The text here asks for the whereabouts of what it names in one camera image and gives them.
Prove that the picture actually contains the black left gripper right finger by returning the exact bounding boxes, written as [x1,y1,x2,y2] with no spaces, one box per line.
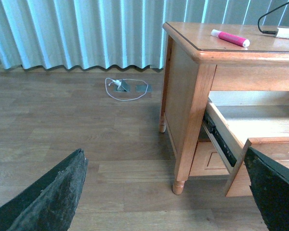
[244,147,289,231]

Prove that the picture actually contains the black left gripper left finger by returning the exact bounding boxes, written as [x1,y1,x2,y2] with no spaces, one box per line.
[0,149,88,231]

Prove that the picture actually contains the wooden drawer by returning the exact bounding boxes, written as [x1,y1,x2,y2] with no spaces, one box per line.
[189,142,229,177]
[203,101,289,197]

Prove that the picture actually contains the pink marker white caps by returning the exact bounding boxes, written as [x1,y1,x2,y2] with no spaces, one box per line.
[211,29,250,48]

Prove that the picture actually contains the wooden nightstand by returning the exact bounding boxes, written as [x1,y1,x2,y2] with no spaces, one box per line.
[159,22,289,195]

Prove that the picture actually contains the open metal floor socket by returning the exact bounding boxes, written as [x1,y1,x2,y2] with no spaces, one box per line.
[114,80,131,92]

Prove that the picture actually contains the closed metal floor plate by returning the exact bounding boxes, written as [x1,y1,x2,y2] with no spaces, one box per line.
[135,85,152,92]

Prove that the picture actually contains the white usb charger block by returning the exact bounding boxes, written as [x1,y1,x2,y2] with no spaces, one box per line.
[274,27,289,39]

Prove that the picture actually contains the light green pleated curtain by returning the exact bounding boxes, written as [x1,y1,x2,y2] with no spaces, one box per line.
[0,0,289,69]

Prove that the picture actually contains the black drawer slide rail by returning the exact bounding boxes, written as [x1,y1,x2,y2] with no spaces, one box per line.
[203,112,236,167]

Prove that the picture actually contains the white floor cable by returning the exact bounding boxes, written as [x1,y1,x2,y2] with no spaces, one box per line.
[105,77,149,102]

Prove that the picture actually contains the black usb cable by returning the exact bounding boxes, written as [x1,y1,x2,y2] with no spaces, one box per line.
[258,0,289,36]

